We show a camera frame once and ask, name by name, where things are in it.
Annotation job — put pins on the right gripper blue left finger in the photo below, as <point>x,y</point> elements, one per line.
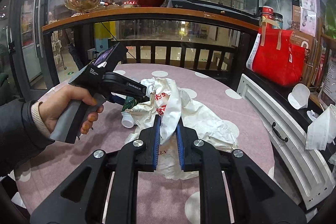
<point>156,140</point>

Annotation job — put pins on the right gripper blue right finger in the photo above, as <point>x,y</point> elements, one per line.
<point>180,133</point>

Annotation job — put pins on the white red plastic bag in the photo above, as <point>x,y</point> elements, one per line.
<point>172,103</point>

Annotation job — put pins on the left forearm dark sleeve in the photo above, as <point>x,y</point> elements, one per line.
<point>23,134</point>

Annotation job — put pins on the person's left hand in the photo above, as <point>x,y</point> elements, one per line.
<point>54,106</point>

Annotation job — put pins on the small white plastic cup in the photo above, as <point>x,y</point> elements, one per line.
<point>127,120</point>

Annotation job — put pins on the glass lotus bowl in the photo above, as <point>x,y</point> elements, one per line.
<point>81,6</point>

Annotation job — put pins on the wooden railing shelf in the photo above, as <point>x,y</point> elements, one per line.
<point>161,13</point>

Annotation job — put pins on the red tote bag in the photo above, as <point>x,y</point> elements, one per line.
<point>275,56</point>

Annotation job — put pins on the white paper cup lid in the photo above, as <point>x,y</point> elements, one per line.
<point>299,96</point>

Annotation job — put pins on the white drawer cabinet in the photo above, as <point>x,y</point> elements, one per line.
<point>308,168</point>

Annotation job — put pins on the white paper napkin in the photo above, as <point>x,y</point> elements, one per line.
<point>321,131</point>

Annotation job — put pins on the red lid jar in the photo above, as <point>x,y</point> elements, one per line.
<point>267,16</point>

